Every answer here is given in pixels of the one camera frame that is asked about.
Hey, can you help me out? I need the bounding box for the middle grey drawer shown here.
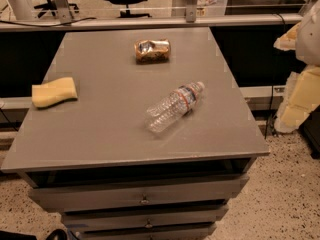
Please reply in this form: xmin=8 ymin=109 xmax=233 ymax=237
xmin=63 ymin=205 xmax=228 ymax=232

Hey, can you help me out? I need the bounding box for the orange crushed soda can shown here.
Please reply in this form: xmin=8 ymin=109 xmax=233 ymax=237
xmin=134 ymin=39 xmax=171 ymax=64

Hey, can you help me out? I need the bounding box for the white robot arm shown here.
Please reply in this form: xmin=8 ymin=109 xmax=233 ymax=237
xmin=274 ymin=1 xmax=320 ymax=133

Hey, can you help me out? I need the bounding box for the black object bottom left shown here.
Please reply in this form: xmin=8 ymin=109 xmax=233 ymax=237
xmin=0 ymin=229 xmax=68 ymax=240

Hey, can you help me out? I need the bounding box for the black cable right side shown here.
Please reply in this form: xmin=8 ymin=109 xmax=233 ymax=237
xmin=264 ymin=13 xmax=287 ymax=140

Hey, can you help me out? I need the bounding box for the bottom grey drawer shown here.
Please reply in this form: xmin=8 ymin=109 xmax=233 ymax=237
xmin=80 ymin=223 xmax=216 ymax=240

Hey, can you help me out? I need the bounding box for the yellow sponge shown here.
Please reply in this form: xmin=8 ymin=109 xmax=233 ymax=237
xmin=32 ymin=77 xmax=78 ymax=108

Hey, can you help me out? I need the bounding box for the black cable on railing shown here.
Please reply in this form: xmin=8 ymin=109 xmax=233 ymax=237
xmin=0 ymin=16 xmax=98 ymax=28

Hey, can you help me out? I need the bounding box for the grey drawer cabinet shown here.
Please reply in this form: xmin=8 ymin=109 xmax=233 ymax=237
xmin=0 ymin=27 xmax=271 ymax=240

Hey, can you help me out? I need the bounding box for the clear plastic water bottle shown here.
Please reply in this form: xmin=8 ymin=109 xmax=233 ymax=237
xmin=146 ymin=82 xmax=205 ymax=133

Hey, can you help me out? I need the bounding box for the white pillar background left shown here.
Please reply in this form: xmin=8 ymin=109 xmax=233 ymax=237
xmin=7 ymin=0 xmax=36 ymax=20

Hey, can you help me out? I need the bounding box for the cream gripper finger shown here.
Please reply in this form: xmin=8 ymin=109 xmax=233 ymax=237
xmin=273 ymin=23 xmax=300 ymax=51
xmin=274 ymin=65 xmax=320 ymax=133

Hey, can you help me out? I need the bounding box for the grey metal railing beam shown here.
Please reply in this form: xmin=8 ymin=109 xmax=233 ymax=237
xmin=0 ymin=13 xmax=302 ymax=32

